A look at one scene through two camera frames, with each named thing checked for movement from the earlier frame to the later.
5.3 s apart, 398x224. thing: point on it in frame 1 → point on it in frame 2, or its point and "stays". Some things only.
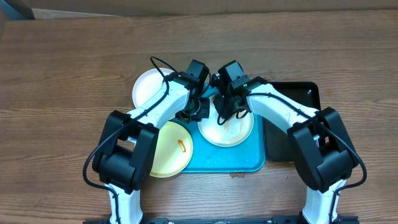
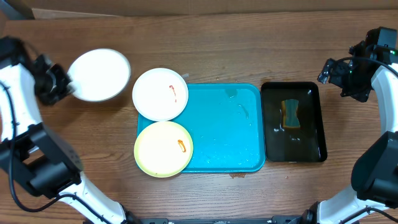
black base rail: [287, 219] stays
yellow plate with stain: [173, 150] stays
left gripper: [204, 114] → [68, 89]
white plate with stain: [234, 132] → [99, 74]
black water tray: [277, 144] stays
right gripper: [226, 109] → [337, 73]
